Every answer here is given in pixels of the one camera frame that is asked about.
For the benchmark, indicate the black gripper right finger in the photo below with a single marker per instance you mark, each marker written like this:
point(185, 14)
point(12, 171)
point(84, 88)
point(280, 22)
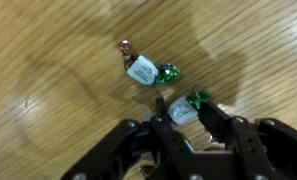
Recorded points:
point(264, 150)

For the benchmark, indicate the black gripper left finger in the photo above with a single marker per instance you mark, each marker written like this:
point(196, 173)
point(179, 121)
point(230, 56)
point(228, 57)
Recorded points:
point(138, 150)

